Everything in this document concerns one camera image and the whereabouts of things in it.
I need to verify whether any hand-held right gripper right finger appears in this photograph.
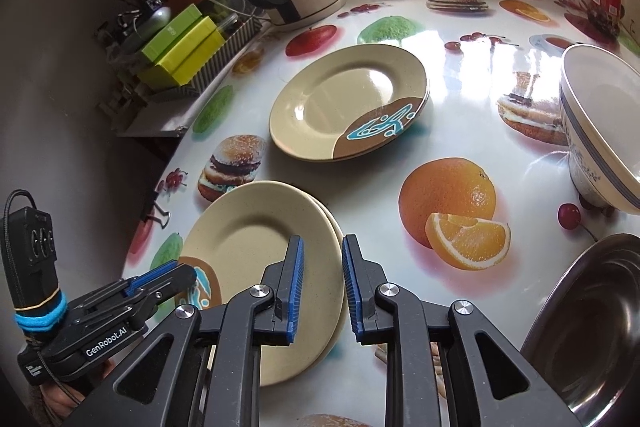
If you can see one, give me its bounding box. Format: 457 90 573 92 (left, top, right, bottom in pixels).
341 234 583 427

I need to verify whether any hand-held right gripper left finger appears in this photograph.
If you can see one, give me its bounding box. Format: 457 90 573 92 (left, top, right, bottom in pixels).
65 235 306 427

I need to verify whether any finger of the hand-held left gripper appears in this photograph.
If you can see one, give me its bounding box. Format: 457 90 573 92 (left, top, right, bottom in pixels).
70 299 161 349
70 259 197 315

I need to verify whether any white bowl with blue rim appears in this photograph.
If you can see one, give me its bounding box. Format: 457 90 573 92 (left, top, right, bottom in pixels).
557 43 640 212

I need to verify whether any person's left hand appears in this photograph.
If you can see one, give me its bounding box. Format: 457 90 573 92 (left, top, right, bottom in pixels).
42 382 83 419

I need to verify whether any black binder clip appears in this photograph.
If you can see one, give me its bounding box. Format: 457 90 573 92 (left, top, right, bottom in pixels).
142 192 173 228

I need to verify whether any striped storage basket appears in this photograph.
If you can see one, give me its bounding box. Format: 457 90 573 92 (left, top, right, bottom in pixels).
137 14 263 100

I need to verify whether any yellow-green box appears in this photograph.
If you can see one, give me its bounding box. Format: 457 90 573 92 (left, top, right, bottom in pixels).
152 17 227 86

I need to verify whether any green box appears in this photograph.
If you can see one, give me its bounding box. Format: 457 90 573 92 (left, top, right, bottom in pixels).
141 4 203 62

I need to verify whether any stainless steel bowl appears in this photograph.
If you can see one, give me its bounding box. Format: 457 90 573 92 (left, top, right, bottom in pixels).
520 233 640 414

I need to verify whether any grey oval device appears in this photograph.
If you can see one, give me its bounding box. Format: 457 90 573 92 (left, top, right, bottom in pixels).
145 7 173 30

